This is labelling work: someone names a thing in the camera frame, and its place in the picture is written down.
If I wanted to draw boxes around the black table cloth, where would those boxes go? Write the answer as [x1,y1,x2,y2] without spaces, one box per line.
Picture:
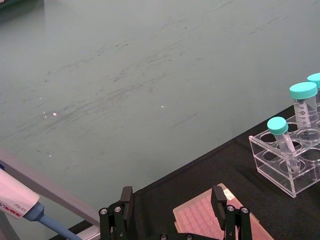
[59,104,320,240]

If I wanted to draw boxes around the clear acrylic tube rack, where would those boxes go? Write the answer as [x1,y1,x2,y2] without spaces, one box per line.
[248,113,320,199]

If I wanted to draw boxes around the white and blue pipette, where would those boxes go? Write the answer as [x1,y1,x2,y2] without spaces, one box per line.
[0,166,77,240]

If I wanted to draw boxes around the large teal-capped clear tube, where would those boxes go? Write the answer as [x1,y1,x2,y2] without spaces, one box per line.
[306,72,320,121]
[289,81,320,148]

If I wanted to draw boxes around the pink pipette tip box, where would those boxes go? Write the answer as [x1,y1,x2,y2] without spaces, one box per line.
[172,183,272,240]

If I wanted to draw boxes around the small teal-capped clear tube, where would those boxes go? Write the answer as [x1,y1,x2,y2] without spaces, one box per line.
[266,116,301,174]

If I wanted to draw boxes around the grey metal pipette stand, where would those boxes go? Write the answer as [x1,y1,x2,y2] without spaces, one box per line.
[0,147,101,240]

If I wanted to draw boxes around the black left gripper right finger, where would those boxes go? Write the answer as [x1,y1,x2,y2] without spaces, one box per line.
[211,184,252,240]

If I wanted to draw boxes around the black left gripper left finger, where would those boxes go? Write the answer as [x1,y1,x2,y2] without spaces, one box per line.
[98,186,135,240]

